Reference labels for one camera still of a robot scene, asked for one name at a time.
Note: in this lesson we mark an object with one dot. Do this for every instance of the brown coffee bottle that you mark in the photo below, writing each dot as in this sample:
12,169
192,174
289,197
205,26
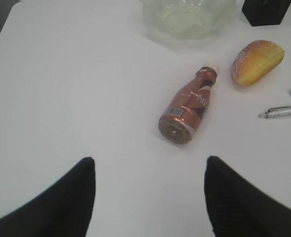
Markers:
181,119

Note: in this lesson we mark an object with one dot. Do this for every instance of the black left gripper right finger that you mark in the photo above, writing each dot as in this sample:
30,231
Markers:
236,208

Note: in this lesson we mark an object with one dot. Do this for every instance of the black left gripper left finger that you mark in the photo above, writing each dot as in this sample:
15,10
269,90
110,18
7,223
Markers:
63,210

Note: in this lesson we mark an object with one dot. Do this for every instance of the pale green glass plate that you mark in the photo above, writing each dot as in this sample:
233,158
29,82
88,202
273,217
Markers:
182,21

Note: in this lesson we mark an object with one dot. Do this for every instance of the black mesh pen holder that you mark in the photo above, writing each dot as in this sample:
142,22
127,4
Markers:
265,12

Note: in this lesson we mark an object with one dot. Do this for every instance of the yellow bread roll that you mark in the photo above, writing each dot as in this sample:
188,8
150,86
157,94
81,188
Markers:
255,61

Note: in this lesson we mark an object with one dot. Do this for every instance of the silver grey pen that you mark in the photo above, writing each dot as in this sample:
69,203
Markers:
276,112

